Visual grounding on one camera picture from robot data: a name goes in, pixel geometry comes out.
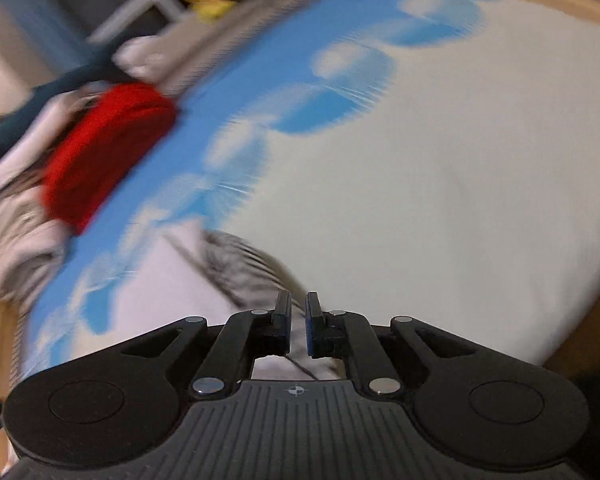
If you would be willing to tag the black white striped shirt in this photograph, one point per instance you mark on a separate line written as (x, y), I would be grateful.
(180, 290)

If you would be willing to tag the blue white printed bedsheet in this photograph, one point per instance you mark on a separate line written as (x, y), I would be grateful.
(430, 185)

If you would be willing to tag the dark teal cloth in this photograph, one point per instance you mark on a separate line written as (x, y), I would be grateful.
(55, 90)

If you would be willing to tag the white fluffy cloth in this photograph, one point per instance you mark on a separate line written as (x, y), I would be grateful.
(142, 57)

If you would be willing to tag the red cloth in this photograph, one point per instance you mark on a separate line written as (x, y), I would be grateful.
(105, 150)

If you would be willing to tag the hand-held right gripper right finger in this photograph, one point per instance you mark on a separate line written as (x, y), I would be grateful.
(314, 325)

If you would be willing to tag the thin striped grey cloth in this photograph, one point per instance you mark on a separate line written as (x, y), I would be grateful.
(10, 245)

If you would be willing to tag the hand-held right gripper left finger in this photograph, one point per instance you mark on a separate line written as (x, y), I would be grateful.
(282, 322)

